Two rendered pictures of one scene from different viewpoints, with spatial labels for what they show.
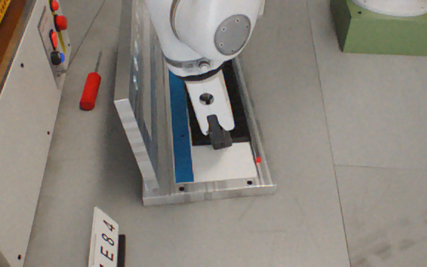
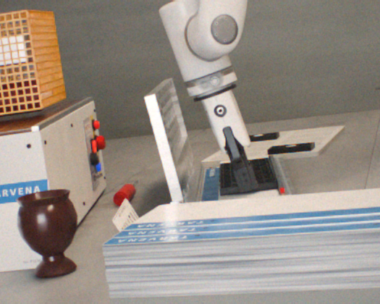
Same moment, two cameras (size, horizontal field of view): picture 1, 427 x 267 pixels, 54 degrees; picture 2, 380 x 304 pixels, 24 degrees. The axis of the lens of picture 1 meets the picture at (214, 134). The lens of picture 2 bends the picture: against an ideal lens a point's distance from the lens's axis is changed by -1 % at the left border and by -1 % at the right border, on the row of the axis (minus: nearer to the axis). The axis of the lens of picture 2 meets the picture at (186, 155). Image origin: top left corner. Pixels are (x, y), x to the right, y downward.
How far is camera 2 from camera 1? 1.06 m
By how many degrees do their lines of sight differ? 38
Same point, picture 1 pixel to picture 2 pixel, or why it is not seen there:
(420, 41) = not seen: outside the picture
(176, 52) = (192, 70)
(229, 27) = (220, 22)
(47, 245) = (81, 245)
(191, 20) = (196, 24)
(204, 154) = (231, 197)
